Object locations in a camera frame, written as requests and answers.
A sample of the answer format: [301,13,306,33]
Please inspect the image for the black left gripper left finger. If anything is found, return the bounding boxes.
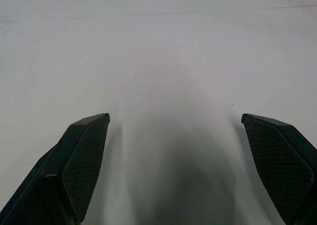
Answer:
[0,112,111,225]

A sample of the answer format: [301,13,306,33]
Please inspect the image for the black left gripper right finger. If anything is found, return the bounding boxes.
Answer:
[241,113,317,225]

